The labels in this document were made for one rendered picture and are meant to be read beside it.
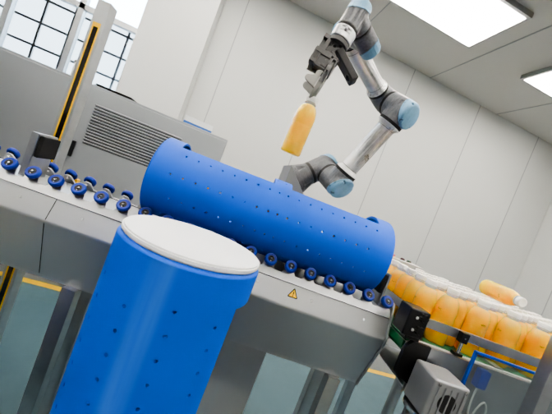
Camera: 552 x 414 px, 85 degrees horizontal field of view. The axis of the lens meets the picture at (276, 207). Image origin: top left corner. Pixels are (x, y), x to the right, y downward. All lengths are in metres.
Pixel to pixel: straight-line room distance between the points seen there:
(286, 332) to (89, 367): 0.69
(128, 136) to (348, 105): 2.74
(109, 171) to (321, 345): 2.04
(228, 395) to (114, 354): 1.18
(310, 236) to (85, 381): 0.70
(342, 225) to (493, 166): 4.60
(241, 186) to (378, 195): 3.51
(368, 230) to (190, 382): 0.75
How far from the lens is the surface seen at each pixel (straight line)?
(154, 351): 0.56
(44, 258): 1.28
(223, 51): 4.04
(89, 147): 2.70
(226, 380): 1.68
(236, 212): 1.00
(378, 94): 1.51
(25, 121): 2.87
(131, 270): 0.54
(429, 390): 1.09
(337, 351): 1.22
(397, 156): 4.52
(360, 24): 1.17
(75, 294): 1.27
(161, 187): 1.04
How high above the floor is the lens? 1.18
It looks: 2 degrees down
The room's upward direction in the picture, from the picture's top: 21 degrees clockwise
